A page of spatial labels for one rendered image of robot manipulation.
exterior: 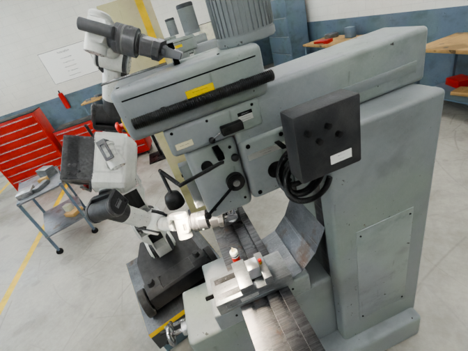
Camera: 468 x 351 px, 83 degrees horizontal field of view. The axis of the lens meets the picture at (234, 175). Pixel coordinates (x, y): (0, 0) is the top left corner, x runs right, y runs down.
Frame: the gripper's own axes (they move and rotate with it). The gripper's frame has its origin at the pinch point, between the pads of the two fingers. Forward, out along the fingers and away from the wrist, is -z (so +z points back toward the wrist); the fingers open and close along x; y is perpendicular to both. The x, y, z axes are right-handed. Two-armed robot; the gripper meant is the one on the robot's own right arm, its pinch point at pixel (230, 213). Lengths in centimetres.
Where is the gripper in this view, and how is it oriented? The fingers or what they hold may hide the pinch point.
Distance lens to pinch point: 122.0
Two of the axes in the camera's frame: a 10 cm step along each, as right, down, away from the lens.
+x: -0.5, -5.2, 8.5
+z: -9.7, 2.4, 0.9
